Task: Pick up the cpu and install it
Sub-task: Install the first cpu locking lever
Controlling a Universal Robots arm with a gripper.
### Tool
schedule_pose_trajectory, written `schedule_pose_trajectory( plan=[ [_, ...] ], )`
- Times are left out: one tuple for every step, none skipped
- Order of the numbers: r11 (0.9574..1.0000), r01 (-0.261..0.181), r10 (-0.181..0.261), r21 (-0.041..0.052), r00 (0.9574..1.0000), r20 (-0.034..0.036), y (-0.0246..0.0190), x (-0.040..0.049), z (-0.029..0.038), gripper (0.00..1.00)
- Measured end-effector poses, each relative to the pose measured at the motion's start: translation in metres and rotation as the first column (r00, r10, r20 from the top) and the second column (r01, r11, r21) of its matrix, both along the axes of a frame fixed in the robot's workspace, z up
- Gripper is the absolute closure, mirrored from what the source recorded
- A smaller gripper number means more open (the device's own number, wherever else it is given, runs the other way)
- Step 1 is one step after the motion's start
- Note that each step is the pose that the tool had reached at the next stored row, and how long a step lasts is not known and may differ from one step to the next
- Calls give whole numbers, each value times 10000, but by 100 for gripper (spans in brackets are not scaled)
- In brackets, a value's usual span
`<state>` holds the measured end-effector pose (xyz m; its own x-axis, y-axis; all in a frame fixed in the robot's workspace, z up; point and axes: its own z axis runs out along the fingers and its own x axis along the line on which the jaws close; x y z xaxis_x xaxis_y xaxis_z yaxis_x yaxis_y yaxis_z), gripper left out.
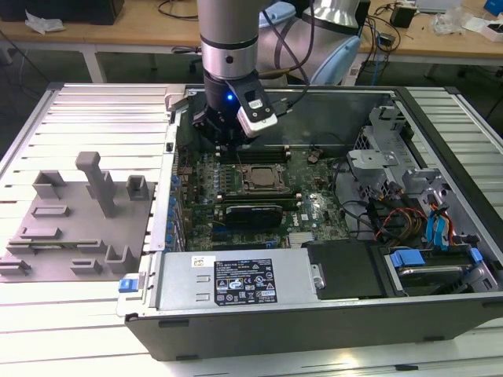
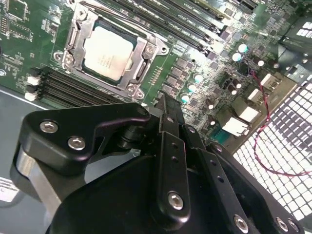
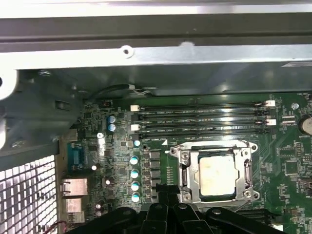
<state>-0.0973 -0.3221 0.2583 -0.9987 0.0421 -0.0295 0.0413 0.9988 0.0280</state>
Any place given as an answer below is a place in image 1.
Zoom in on blue plastic case latch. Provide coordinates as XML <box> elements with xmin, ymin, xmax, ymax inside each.
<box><xmin>117</xmin><ymin>276</ymin><xmax>139</xmax><ymax>295</ymax></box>

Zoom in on silver metal drive cage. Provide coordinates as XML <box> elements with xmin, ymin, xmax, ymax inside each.
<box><xmin>346</xmin><ymin>104</ymin><xmax>453</xmax><ymax>207</ymax></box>

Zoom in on black camera cable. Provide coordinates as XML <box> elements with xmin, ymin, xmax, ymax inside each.
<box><xmin>259</xmin><ymin>0</ymin><xmax>318</xmax><ymax>109</ymax></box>

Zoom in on white plastic case latch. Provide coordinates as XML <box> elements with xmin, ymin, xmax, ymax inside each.
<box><xmin>163</xmin><ymin>84</ymin><xmax>186</xmax><ymax>115</ymax></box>

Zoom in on hard disk in blue carrier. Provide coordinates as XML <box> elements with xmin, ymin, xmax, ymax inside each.
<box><xmin>387</xmin><ymin>246</ymin><xmax>484</xmax><ymax>298</ymax></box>

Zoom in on black open PC case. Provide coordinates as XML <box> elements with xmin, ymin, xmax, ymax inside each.
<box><xmin>116</xmin><ymin>84</ymin><xmax>503</xmax><ymax>362</ymax></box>

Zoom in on white cardboard box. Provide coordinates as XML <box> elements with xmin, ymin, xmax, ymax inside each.
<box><xmin>463</xmin><ymin>15</ymin><xmax>503</xmax><ymax>42</ymax></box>

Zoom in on wooden desk white frame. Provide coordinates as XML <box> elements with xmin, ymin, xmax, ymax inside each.
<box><xmin>359</xmin><ymin>2</ymin><xmax>503</xmax><ymax>79</ymax></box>
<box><xmin>0</xmin><ymin>17</ymin><xmax>204</xmax><ymax>83</ymax></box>

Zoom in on grey plastic parts rack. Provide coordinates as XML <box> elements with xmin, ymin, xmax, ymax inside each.
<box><xmin>0</xmin><ymin>151</ymin><xmax>155</xmax><ymax>284</ymax></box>

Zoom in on blue network cable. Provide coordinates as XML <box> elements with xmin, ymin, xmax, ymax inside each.
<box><xmin>371</xmin><ymin>53</ymin><xmax>383</xmax><ymax>86</ymax></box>

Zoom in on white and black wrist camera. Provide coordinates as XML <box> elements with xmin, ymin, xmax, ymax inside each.
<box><xmin>235</xmin><ymin>80</ymin><xmax>279</xmax><ymax>138</ymax></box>

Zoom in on grey power supply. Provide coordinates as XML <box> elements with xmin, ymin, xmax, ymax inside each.
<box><xmin>155</xmin><ymin>250</ymin><xmax>320</xmax><ymax>312</ymax></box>

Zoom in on blue flat data wire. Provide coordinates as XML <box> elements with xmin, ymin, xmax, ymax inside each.
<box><xmin>426</xmin><ymin>207</ymin><xmax>453</xmax><ymax>253</ymax></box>

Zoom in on small black power adapter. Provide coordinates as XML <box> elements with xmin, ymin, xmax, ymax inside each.
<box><xmin>390</xmin><ymin>4</ymin><xmax>417</xmax><ymax>29</ymax></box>

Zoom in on clear plastic bags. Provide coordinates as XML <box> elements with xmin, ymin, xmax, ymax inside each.
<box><xmin>430</xmin><ymin>5</ymin><xmax>467</xmax><ymax>35</ymax></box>

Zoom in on yellow red black wire bundle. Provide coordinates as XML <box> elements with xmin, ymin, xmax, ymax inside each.
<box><xmin>369</xmin><ymin>195</ymin><xmax>430</xmax><ymax>243</ymax></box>

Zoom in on CPU socket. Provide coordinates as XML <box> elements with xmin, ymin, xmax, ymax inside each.
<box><xmin>241</xmin><ymin>160</ymin><xmax>294</xmax><ymax>196</ymax></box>

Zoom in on black graphics card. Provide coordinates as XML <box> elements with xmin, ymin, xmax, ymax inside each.
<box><xmin>222</xmin><ymin>201</ymin><xmax>285</xmax><ymax>229</ymax></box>

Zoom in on black RAM slot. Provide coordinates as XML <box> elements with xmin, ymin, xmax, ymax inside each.
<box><xmin>215</xmin><ymin>190</ymin><xmax>302</xmax><ymax>197</ymax></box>
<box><xmin>218</xmin><ymin>152</ymin><xmax>292</xmax><ymax>164</ymax></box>
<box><xmin>218</xmin><ymin>143</ymin><xmax>292</xmax><ymax>155</ymax></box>
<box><xmin>215</xmin><ymin>195</ymin><xmax>303</xmax><ymax>203</ymax></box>

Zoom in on silver chipset heatsink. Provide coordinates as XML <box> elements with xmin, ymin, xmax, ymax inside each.
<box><xmin>288</xmin><ymin>231</ymin><xmax>316</xmax><ymax>249</ymax></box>

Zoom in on crumpled white plastic wrap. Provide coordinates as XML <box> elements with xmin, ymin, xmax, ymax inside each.
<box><xmin>24</xmin><ymin>9</ymin><xmax>66</xmax><ymax>33</ymax></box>

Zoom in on black plastic shroud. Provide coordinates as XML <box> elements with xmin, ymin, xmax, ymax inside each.
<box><xmin>304</xmin><ymin>240</ymin><xmax>390</xmax><ymax>302</ymax></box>

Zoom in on black round cable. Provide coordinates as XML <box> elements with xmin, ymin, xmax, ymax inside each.
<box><xmin>333</xmin><ymin>156</ymin><xmax>378</xmax><ymax>241</ymax></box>

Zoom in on large black box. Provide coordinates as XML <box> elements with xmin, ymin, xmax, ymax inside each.
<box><xmin>0</xmin><ymin>0</ymin><xmax>126</xmax><ymax>25</ymax></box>

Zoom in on green motherboard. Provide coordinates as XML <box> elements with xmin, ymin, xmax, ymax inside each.
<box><xmin>175</xmin><ymin>147</ymin><xmax>351</xmax><ymax>253</ymax></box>

